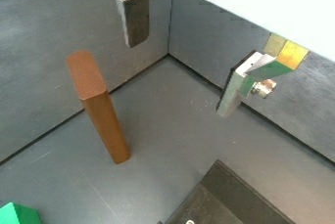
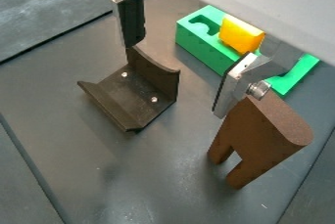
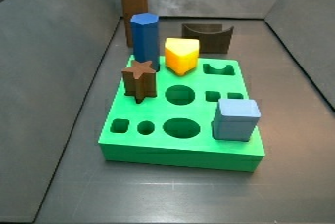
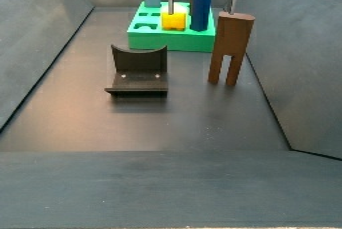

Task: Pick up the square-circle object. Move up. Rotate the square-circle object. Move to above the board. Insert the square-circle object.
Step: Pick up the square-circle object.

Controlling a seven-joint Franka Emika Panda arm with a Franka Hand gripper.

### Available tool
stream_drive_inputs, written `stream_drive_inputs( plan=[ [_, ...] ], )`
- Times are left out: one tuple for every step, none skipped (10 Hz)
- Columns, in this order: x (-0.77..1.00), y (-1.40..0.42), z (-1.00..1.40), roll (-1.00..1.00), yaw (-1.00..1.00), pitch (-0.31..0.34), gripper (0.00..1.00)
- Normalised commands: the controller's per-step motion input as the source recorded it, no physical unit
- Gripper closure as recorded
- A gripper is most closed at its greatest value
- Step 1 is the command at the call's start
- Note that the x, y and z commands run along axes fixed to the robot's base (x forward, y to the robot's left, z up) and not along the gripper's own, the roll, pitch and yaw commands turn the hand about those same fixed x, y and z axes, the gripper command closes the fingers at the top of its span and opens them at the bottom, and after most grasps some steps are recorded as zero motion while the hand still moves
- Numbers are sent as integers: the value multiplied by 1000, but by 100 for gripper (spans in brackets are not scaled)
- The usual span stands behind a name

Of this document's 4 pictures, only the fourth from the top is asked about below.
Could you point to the blue hexagonal prism block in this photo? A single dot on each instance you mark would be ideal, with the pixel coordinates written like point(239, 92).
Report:
point(199, 14)

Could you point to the green shape sorter board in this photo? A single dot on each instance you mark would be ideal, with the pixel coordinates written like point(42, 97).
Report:
point(146, 34)

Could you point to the black curved holder bracket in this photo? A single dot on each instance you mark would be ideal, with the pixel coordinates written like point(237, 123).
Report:
point(141, 71)

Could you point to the yellow pentagon block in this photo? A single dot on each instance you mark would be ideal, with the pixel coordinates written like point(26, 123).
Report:
point(174, 21)

